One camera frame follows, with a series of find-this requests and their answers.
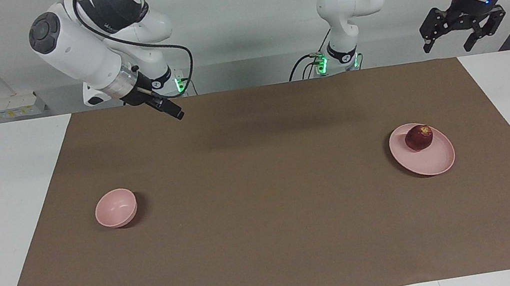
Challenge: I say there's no pink plate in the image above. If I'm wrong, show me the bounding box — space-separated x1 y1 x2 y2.
386 117 459 182

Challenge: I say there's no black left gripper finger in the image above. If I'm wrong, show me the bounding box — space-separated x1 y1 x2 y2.
458 6 510 52
417 4 459 54

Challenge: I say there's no brown table mat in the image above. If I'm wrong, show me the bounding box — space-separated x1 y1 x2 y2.
0 48 510 286

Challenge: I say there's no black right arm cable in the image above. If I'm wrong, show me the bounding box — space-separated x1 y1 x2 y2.
71 0 199 111

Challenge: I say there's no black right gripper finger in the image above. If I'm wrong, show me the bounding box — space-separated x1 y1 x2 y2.
148 98 184 125
153 89 186 119

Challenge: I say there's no pink bowl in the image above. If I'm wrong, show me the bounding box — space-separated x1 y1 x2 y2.
91 186 141 231

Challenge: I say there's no red apple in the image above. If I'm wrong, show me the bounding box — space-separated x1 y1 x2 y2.
403 123 436 154

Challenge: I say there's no black left base cable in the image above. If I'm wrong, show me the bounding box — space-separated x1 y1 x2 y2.
282 28 339 82

